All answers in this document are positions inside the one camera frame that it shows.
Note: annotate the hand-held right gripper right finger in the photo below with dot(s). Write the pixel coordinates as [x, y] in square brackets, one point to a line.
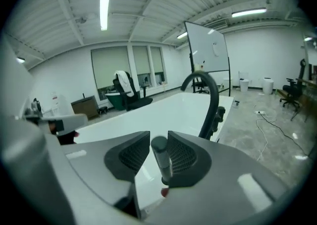
[223, 182]

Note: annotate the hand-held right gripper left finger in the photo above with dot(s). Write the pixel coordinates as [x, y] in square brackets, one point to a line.
[94, 164]

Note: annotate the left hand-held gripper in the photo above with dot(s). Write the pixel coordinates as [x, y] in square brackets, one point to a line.
[36, 110]

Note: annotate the dark grey cylinder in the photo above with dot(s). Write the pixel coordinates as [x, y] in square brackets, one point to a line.
[161, 154]

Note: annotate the dark green plastic bin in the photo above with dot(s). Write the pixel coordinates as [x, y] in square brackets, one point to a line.
[115, 101]

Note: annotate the black bathtub faucet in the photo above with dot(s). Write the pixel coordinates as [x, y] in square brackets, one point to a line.
[214, 100]

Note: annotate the brown wooden cabinet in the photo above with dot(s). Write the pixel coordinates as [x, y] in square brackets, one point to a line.
[85, 107]

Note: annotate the white appliance with red label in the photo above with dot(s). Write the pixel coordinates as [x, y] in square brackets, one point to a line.
[62, 103]

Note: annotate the small black stool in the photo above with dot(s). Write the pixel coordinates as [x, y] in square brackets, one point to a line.
[102, 110]

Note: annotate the small red item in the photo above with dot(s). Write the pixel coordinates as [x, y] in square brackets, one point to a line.
[164, 192]

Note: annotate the black high-back office chair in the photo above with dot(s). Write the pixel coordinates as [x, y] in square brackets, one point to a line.
[133, 100]

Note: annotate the white towel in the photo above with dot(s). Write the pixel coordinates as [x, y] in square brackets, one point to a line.
[123, 80]

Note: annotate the large window blind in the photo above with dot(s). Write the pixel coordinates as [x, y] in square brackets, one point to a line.
[110, 68]

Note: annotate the white power strip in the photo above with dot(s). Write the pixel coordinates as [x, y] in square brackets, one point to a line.
[260, 112]

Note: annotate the ceiling tube light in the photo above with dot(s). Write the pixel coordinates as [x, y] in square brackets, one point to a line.
[182, 35]
[20, 59]
[104, 12]
[248, 13]

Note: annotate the medium window blind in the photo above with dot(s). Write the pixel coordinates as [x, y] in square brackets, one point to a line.
[141, 59]

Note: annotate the white round bin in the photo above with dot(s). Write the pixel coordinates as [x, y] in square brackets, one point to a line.
[244, 85]
[268, 85]

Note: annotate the narrow window blind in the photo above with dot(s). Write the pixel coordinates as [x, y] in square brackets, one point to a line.
[157, 59]

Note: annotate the whiteboard on black stand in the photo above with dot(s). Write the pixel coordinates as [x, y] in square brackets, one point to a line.
[208, 48]

